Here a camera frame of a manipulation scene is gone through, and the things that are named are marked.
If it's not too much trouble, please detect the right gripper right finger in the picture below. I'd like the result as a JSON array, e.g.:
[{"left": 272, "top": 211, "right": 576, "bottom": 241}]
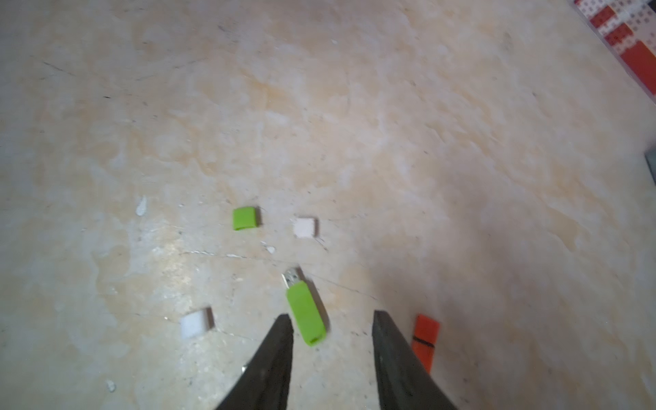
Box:
[{"left": 372, "top": 310, "right": 455, "bottom": 409}]

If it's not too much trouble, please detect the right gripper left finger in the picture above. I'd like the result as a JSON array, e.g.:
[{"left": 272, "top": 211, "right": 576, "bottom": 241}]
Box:
[{"left": 216, "top": 314, "right": 294, "bottom": 410}]

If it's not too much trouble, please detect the red usb drive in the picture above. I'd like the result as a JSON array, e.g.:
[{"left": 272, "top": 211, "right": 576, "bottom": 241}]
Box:
[{"left": 411, "top": 314, "right": 441, "bottom": 373}]

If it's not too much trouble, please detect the green usb drive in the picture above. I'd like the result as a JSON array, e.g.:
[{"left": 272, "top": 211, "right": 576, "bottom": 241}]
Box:
[{"left": 283, "top": 268, "right": 327, "bottom": 347}]

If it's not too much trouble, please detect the white usb cap upper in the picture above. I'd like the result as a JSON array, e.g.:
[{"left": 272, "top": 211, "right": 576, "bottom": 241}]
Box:
[{"left": 293, "top": 217, "right": 317, "bottom": 238}]

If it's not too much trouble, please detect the green usb cap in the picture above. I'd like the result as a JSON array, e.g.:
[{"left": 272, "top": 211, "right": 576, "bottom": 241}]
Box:
[{"left": 232, "top": 207, "right": 259, "bottom": 231}]

